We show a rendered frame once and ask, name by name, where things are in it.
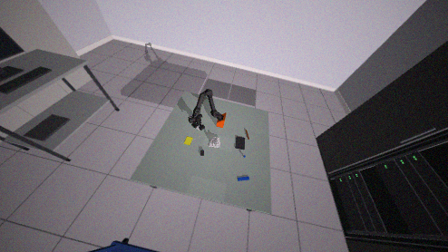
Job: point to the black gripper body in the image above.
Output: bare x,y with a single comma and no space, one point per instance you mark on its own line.
201,127

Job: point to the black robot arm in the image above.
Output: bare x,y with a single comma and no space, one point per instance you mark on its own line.
196,112

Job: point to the yellow flat plate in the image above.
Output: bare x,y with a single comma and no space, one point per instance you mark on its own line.
188,140

